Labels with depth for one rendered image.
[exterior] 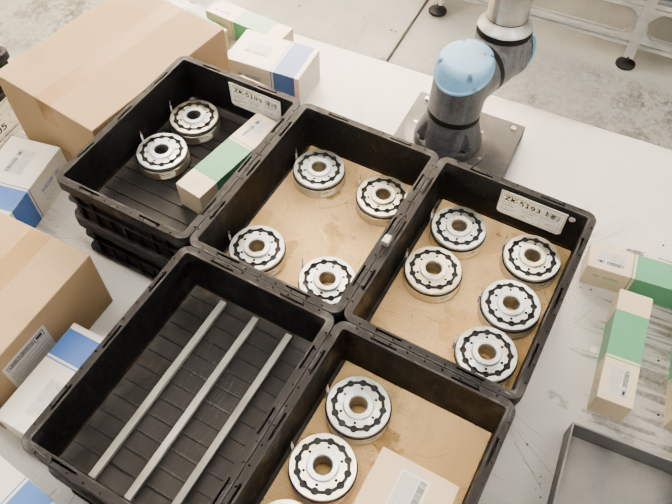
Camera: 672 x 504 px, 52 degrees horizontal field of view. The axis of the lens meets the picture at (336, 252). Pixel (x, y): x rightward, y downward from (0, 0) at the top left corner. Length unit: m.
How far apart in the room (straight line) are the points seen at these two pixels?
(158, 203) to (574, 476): 0.91
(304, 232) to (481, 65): 0.49
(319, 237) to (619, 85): 1.99
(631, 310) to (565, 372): 0.17
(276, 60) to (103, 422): 0.95
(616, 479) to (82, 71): 1.31
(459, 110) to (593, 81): 1.64
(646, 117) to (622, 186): 1.31
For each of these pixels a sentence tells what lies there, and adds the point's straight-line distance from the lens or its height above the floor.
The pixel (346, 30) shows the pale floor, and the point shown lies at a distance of 3.12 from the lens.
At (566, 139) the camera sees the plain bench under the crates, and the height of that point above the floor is 0.70.
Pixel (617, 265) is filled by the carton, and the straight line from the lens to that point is 1.45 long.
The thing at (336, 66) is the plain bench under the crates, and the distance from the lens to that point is 1.84.
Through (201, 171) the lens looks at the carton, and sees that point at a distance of 1.34.
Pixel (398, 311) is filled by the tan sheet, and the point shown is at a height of 0.83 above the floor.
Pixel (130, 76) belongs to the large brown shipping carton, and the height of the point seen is 0.90.
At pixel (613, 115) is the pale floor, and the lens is 2.93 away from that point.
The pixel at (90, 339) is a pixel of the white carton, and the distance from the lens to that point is 1.30.
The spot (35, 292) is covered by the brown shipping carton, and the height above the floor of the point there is 0.86.
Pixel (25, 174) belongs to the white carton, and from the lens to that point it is 1.59.
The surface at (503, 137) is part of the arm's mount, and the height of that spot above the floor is 0.74.
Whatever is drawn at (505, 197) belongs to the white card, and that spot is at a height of 0.90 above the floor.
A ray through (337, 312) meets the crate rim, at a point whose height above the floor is 0.93.
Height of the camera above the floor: 1.87
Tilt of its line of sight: 55 degrees down
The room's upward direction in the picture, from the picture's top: straight up
